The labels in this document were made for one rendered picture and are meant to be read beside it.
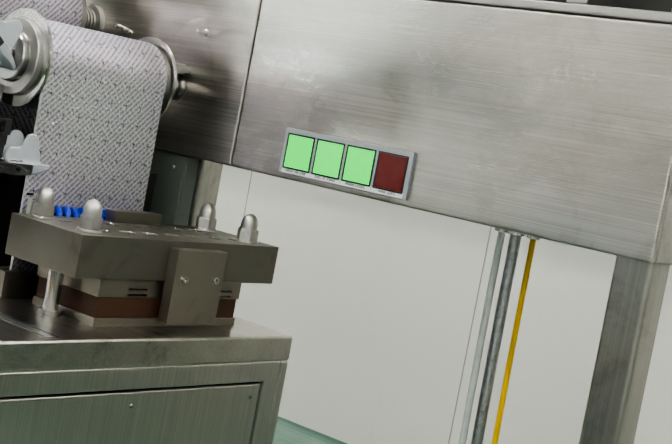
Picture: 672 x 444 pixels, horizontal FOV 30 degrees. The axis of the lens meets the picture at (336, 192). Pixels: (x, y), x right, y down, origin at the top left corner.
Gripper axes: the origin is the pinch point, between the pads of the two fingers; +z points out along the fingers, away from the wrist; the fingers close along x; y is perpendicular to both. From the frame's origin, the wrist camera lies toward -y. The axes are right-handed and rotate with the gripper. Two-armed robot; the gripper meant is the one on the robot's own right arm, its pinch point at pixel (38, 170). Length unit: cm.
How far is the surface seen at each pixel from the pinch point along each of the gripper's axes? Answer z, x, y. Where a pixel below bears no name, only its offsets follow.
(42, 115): -1.2, -0.3, 8.2
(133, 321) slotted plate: 6.5, -18.9, -18.2
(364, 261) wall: 263, 136, -34
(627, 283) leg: 46, -74, 1
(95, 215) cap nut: -2.9, -17.7, -3.6
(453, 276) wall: 263, 96, -31
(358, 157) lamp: 29.4, -35.7, 10.7
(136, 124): 17.0, -0.3, 9.0
